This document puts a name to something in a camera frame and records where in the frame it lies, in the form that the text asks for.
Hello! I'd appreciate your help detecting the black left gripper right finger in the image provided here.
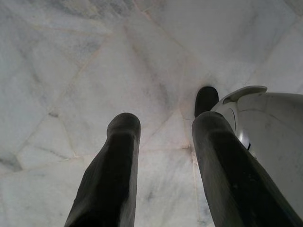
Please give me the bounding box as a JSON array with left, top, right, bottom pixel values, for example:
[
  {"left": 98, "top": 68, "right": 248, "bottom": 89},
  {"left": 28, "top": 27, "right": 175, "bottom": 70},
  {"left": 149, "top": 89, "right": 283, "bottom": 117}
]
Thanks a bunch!
[{"left": 192, "top": 111, "right": 303, "bottom": 227}]

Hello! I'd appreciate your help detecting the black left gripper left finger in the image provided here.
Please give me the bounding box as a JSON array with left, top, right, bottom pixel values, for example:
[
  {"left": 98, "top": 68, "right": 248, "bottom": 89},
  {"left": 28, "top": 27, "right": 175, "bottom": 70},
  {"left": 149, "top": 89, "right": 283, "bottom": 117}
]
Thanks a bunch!
[{"left": 64, "top": 112, "right": 142, "bottom": 227}]

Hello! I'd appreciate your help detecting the silver robot left leg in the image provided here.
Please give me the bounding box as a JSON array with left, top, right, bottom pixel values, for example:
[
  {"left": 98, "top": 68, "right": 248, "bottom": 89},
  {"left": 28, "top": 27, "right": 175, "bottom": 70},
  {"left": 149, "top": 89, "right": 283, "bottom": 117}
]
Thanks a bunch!
[{"left": 209, "top": 86, "right": 303, "bottom": 221}]

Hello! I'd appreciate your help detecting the black robot left foot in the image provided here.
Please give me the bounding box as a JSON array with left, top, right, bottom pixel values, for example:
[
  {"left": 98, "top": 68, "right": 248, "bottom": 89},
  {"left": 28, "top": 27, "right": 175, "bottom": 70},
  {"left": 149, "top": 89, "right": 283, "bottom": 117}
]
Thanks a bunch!
[{"left": 194, "top": 86, "right": 219, "bottom": 118}]

